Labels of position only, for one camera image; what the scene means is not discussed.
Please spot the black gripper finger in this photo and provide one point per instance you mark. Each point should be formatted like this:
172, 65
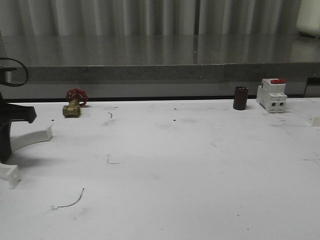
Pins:
16, 113
5, 142

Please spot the white half-ring pipe clamp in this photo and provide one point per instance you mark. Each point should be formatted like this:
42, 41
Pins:
11, 172

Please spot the brass valve red handwheel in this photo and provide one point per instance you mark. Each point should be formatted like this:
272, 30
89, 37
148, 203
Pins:
76, 99

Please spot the dark brown cylindrical coupling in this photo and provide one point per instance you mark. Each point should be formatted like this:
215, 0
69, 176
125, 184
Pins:
240, 98

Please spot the white container in background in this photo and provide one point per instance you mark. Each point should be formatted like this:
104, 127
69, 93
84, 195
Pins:
308, 20

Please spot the white circuit breaker red switch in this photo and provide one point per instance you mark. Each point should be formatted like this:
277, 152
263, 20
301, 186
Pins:
271, 95

